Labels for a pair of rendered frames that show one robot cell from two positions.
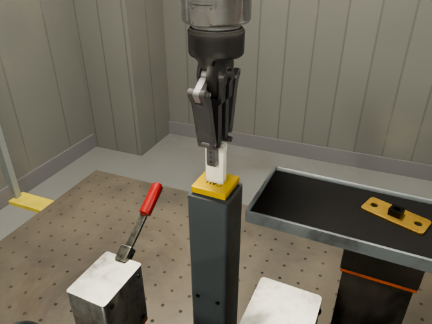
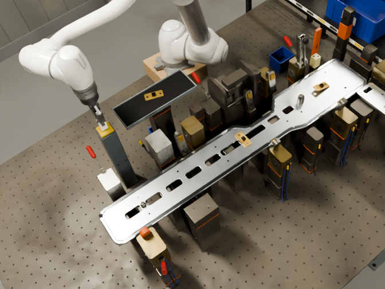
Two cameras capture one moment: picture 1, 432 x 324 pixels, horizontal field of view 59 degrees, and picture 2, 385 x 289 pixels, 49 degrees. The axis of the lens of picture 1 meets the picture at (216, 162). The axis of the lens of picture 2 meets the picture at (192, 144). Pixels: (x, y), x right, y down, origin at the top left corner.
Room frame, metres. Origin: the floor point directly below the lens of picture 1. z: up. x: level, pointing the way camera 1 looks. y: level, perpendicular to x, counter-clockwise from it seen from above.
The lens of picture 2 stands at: (-0.49, 0.64, 2.56)
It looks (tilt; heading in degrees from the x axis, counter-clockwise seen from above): 55 degrees down; 310
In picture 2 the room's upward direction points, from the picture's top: 12 degrees counter-clockwise
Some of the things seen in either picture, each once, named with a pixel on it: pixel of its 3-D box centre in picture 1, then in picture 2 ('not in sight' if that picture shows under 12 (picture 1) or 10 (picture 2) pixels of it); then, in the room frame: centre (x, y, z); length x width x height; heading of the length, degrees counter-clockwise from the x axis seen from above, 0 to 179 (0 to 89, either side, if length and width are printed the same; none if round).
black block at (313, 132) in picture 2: not in sight; (313, 153); (-0.27, -0.47, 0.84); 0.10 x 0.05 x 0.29; 155
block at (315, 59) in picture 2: not in sight; (311, 81); (-0.11, -0.85, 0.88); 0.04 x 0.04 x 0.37; 65
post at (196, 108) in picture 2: not in sight; (200, 132); (0.24, -0.31, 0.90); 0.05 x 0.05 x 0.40; 65
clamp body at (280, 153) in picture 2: not in sight; (280, 175); (-0.19, -0.28, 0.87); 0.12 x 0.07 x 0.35; 155
